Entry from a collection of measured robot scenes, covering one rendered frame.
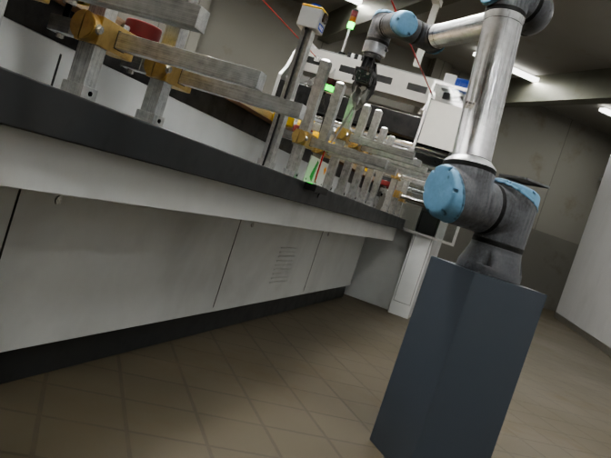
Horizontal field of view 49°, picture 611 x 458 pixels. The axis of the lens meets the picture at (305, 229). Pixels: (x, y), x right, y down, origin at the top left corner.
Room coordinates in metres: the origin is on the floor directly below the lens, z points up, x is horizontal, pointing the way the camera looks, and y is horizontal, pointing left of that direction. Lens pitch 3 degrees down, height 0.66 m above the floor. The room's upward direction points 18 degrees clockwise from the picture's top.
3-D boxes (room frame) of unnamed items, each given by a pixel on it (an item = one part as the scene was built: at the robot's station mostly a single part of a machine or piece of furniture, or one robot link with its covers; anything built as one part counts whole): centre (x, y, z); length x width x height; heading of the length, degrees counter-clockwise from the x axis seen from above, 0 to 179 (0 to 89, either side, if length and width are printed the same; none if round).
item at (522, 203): (1.97, -0.54, 0.79); 0.17 x 0.15 x 0.18; 117
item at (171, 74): (1.46, 0.38, 0.82); 0.13 x 0.06 x 0.05; 164
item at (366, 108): (3.12, -0.10, 0.89); 0.03 x 0.03 x 0.48; 74
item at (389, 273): (5.57, -0.23, 0.95); 1.65 x 0.70 x 1.90; 74
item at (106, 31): (1.22, 0.45, 0.82); 0.13 x 0.06 x 0.05; 164
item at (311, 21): (2.15, 0.18, 1.18); 0.07 x 0.07 x 0.08; 74
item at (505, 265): (1.98, -0.55, 0.65); 0.19 x 0.19 x 0.10
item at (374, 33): (2.59, -0.04, 1.34); 0.10 x 0.09 x 0.12; 27
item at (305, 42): (2.15, 0.18, 0.92); 0.05 x 0.04 x 0.45; 164
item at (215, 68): (1.21, 0.36, 0.82); 0.43 x 0.03 x 0.04; 74
